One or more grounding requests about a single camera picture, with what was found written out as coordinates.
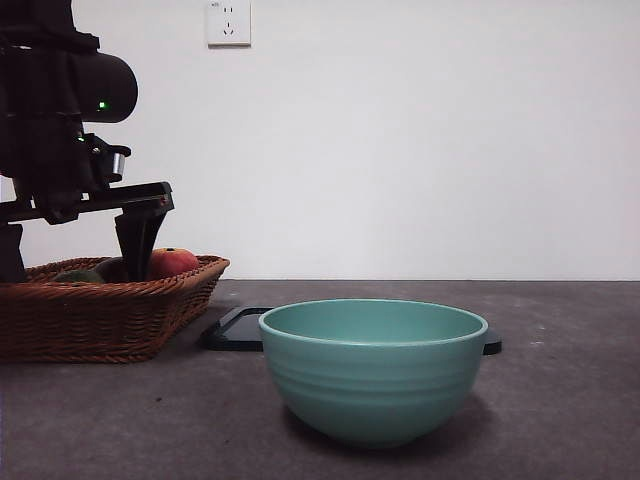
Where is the red apple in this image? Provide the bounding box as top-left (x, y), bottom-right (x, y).
top-left (147, 247), bottom-right (200, 279)

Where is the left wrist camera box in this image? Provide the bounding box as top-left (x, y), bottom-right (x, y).
top-left (82, 133), bottom-right (132, 191)

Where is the brown wicker basket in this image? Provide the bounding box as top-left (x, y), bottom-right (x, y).
top-left (0, 255), bottom-right (231, 365)

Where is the white wall socket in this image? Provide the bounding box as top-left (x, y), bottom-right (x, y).
top-left (207, 0), bottom-right (252, 49)

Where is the green avocado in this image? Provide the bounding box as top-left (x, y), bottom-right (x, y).
top-left (52, 269), bottom-right (104, 285)

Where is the dark red plum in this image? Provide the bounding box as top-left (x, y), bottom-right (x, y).
top-left (94, 258), bottom-right (127, 283)

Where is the dark rectangular tray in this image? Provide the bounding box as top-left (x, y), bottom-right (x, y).
top-left (201, 307), bottom-right (505, 357)

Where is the teal ceramic bowl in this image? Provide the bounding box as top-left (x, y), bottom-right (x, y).
top-left (258, 298), bottom-right (490, 449)

